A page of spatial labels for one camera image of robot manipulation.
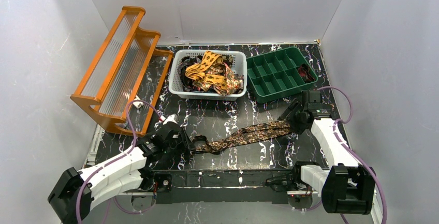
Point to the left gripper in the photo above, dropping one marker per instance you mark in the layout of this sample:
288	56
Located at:
185	142

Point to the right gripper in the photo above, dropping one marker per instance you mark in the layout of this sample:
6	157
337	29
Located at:
293	119

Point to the black brown floral tie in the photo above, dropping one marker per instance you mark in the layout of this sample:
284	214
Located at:
243	136

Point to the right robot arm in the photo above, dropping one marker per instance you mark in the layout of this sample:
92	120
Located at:
348	187

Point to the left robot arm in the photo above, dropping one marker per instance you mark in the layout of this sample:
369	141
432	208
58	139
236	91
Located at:
77	192

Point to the rolled dark red tie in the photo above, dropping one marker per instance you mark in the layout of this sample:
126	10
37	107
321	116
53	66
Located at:
305	74

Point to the green compartment tray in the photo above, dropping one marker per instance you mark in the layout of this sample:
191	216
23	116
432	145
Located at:
273	75

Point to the flamingo patterned tie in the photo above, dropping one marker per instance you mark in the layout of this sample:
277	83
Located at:
234	83

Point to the white plastic basket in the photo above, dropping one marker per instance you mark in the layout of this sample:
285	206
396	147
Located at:
182	86

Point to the yellow patterned tie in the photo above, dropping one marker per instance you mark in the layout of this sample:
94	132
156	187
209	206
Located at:
209	74

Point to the orange wooden rack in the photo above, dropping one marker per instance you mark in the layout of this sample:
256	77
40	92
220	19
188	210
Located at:
116	72

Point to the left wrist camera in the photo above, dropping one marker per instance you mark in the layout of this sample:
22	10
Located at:
174	118

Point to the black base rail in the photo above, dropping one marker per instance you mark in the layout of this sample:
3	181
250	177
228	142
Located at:
262	185

